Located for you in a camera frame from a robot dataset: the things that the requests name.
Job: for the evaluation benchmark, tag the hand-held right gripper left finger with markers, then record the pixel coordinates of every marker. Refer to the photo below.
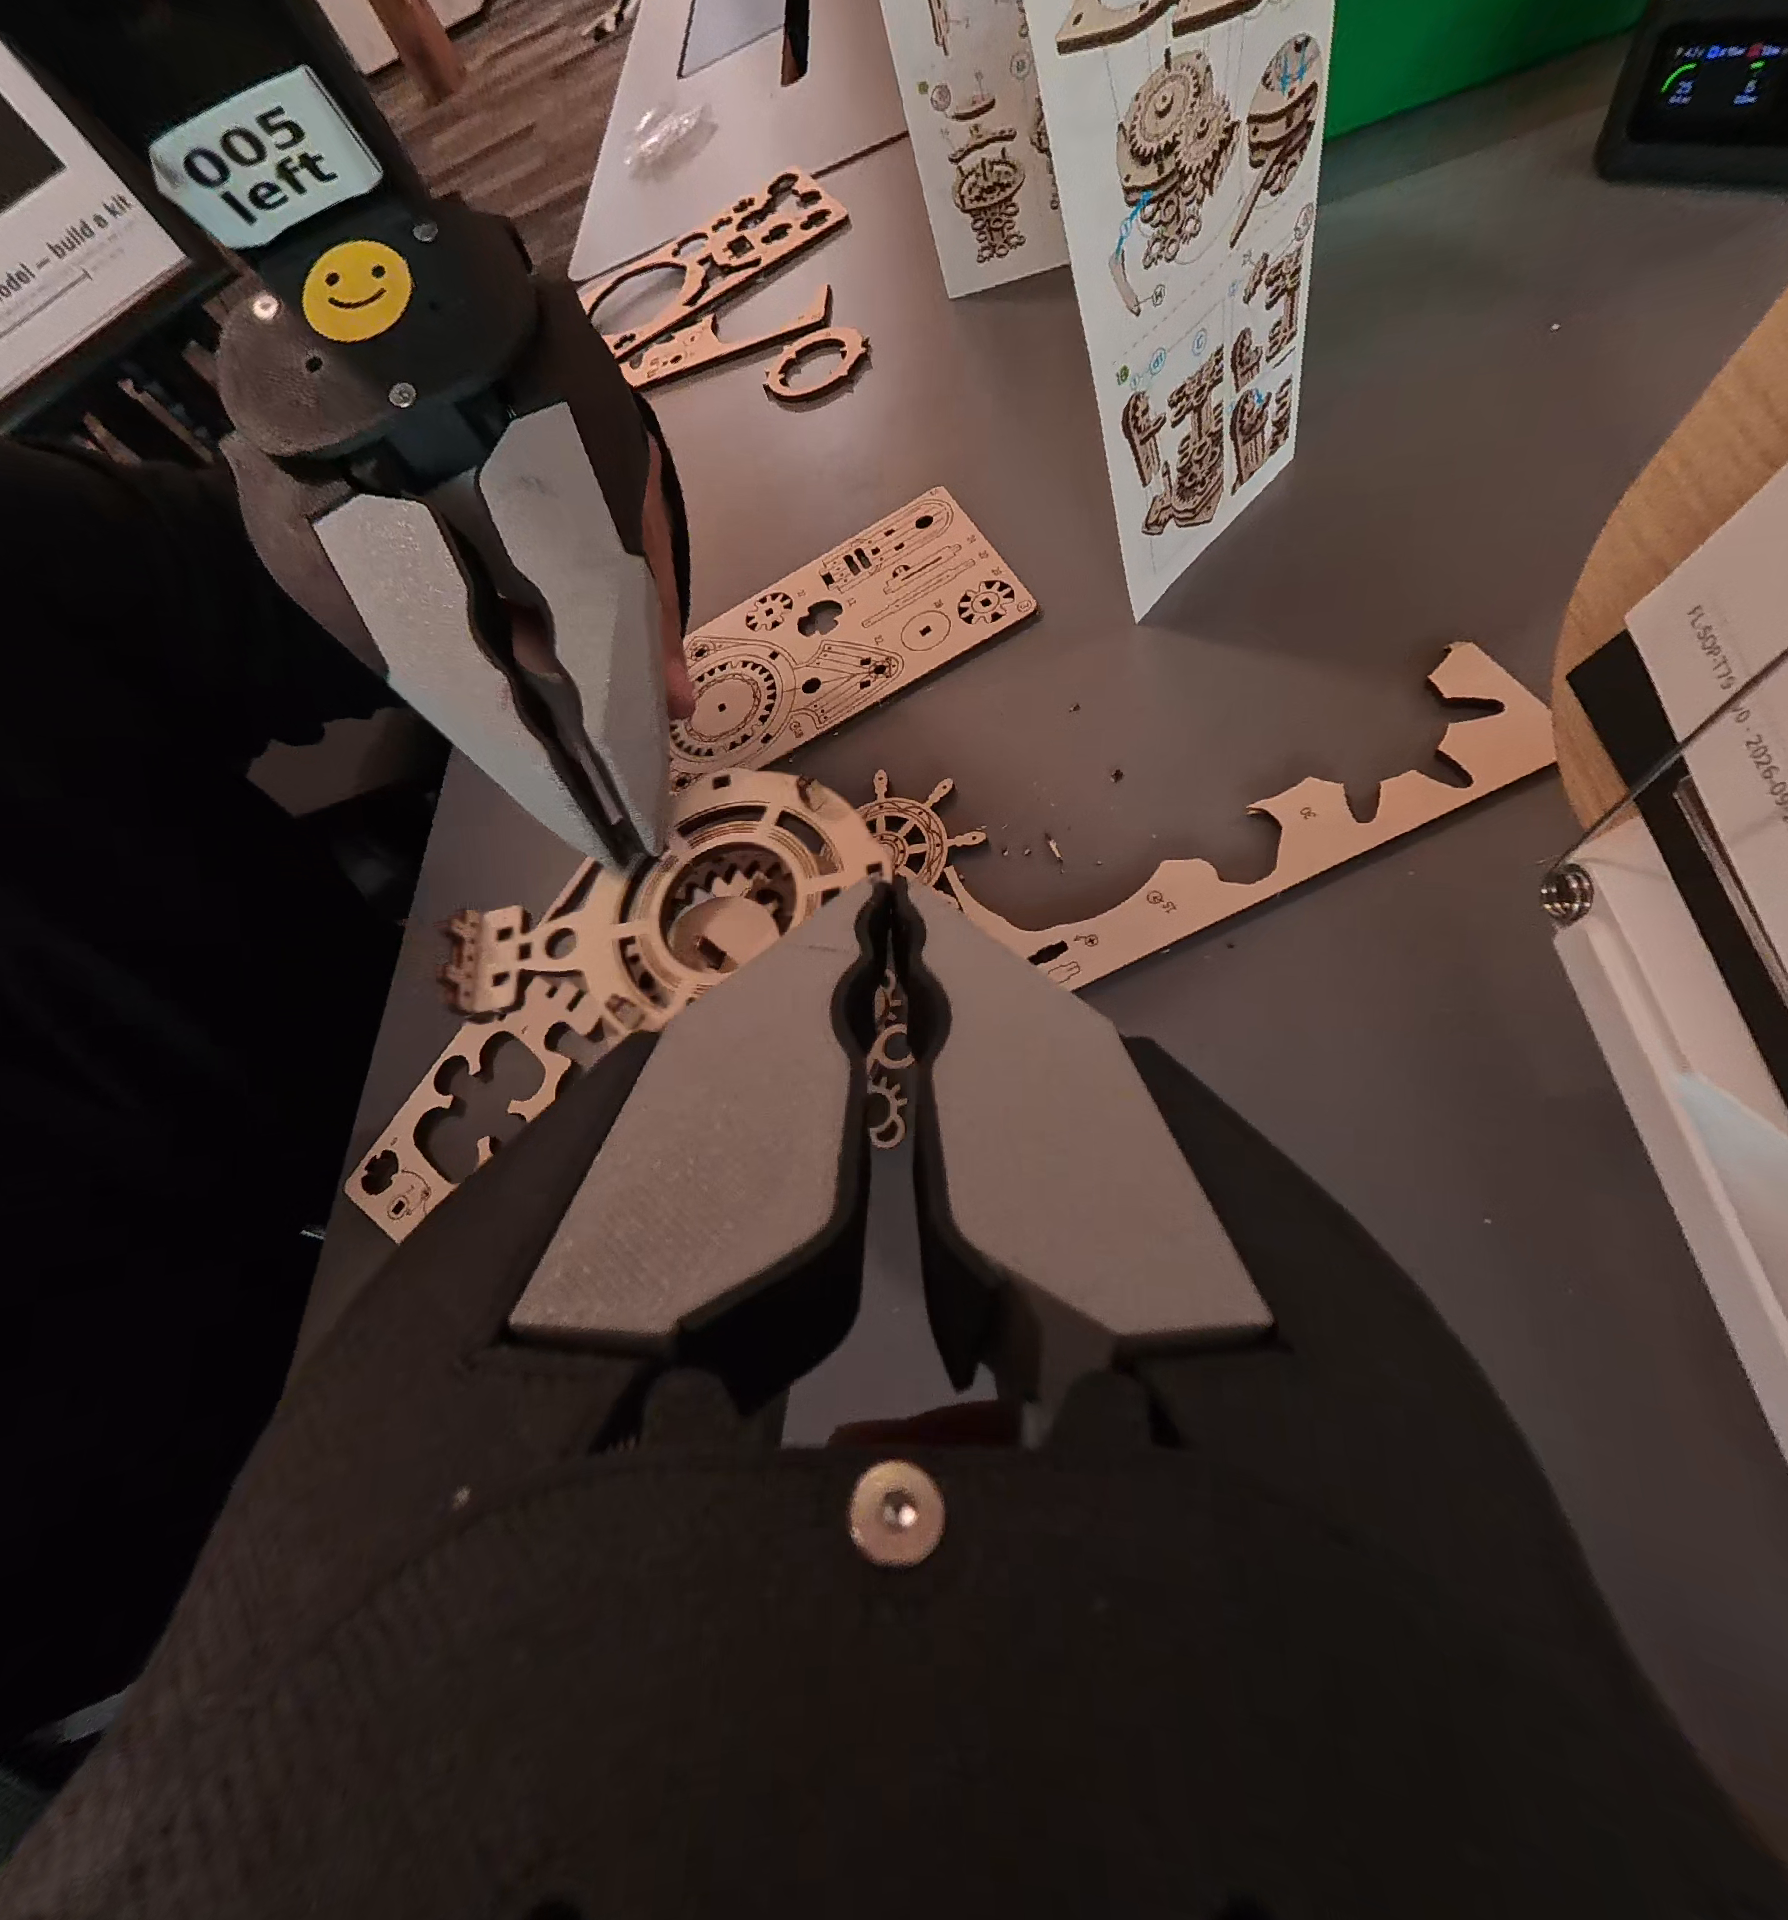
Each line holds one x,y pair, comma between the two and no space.
699,1185

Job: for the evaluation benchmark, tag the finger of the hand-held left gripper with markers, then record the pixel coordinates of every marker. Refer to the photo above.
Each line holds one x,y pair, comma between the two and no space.
593,601
443,631

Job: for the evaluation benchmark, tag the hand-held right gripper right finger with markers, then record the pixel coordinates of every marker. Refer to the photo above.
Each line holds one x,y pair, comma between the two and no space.
1090,1185

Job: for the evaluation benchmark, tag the round wooden gear model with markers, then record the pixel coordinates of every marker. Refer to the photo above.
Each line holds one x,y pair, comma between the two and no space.
714,916

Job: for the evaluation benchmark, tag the wooden sheet with curved cutouts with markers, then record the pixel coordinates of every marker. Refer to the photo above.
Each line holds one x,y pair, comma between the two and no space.
685,339

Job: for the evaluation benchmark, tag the wooden sheet with engraved gears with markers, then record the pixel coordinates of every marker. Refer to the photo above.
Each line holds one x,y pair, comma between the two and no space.
894,601

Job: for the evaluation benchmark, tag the punched wooden sheet round cutouts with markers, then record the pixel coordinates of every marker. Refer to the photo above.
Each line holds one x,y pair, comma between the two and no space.
378,1185

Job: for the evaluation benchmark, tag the clear plastic bag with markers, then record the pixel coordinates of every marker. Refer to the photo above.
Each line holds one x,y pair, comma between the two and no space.
670,138

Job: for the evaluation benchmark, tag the long wavy wooden sheet strip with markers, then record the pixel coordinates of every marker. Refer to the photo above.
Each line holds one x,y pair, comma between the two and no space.
1283,871

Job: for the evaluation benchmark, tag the wooden ship wheel part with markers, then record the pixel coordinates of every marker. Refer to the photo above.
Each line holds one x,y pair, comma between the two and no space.
918,841

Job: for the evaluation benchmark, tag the white framed sign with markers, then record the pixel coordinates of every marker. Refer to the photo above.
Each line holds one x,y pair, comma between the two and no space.
55,299

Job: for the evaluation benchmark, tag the folded assembly leaflet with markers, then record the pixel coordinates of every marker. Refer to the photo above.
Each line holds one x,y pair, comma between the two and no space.
1225,376

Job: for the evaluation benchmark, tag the white printed instruction sheet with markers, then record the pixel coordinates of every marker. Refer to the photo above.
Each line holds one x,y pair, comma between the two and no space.
1778,719

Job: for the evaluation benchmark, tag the instruction sheet on stand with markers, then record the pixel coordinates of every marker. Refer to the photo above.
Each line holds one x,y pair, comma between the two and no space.
1705,449

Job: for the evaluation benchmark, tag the green plastic bin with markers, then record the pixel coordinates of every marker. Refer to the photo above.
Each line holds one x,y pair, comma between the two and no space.
1435,61

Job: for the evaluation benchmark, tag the black device with screen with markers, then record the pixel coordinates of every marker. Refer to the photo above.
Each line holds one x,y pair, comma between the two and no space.
1736,91

